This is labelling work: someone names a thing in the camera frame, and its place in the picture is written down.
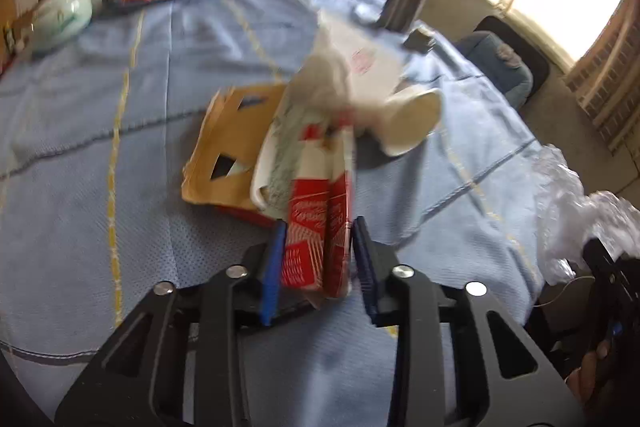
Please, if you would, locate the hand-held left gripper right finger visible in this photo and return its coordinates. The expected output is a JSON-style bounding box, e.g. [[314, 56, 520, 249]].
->
[[351, 216, 586, 427]]

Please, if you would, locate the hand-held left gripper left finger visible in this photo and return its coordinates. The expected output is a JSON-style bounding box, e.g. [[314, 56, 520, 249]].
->
[[54, 221, 290, 427]]

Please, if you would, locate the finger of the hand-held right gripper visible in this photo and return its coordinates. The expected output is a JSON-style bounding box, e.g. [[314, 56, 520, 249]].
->
[[582, 237, 640, 308]]

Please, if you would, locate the red white carton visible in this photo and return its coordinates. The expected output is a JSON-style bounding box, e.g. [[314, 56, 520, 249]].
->
[[277, 122, 357, 299]]

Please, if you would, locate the white crinkled plastic bag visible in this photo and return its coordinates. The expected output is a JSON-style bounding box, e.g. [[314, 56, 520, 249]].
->
[[537, 144, 640, 285]]

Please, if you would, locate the white bag with red print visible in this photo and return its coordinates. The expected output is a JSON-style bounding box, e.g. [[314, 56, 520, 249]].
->
[[295, 9, 408, 132]]

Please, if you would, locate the person's right hand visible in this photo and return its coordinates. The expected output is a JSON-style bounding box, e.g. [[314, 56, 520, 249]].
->
[[570, 339, 615, 408]]

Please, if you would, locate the white paper tray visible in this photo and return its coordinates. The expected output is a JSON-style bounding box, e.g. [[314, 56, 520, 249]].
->
[[250, 107, 311, 220]]

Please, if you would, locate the red brown cardboard packaging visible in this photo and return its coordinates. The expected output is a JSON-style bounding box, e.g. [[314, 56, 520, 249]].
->
[[181, 83, 291, 228]]

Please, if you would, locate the white paper cup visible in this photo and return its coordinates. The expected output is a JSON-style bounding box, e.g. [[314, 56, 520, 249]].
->
[[382, 87, 445, 156]]

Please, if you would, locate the blue striped tablecloth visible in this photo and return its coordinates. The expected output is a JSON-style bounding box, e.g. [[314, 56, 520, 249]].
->
[[0, 0, 546, 427]]

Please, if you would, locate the blue cushioned metal chair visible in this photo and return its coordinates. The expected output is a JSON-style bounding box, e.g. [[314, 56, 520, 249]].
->
[[457, 16, 550, 108]]

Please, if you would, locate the small grey lid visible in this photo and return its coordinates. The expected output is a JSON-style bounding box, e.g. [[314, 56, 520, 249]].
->
[[406, 32, 435, 54]]

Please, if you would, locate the celadon lidded jar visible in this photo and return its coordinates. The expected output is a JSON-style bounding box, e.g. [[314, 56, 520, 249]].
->
[[30, 0, 95, 54]]

